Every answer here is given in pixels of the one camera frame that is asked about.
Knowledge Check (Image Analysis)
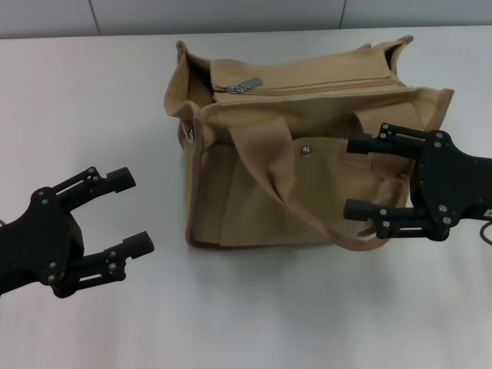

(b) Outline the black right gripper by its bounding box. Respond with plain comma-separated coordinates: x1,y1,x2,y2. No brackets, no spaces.
344,122,492,243

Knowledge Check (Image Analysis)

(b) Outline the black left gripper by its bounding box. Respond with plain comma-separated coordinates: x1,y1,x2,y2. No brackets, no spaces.
0,166,156,299

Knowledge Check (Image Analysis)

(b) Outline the khaki canvas food bag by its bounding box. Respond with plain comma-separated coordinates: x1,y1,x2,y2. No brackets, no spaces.
163,35,455,253

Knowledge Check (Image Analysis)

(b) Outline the silver metal zipper pull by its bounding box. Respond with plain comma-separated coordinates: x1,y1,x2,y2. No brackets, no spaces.
226,78,263,95

